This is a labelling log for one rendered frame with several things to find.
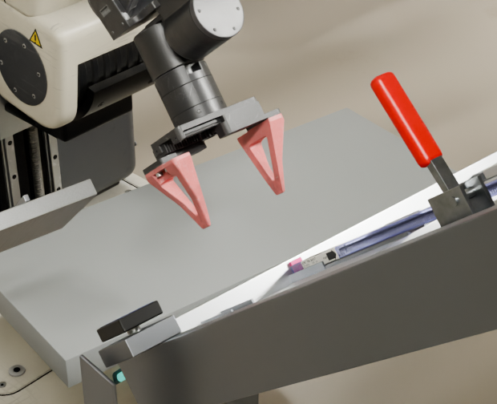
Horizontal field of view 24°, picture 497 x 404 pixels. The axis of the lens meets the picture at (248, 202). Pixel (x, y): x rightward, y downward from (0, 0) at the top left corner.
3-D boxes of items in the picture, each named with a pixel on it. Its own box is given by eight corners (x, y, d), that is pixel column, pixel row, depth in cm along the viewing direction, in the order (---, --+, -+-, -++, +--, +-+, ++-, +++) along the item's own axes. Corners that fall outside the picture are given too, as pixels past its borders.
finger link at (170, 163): (261, 201, 115) (221, 115, 115) (204, 228, 111) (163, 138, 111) (229, 217, 120) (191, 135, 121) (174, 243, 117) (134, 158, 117)
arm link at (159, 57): (162, 23, 122) (119, 36, 119) (195, -4, 117) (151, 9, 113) (190, 82, 122) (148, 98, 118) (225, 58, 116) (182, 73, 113)
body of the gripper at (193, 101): (264, 111, 118) (233, 45, 118) (183, 144, 112) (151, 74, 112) (234, 131, 123) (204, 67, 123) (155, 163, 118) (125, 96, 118)
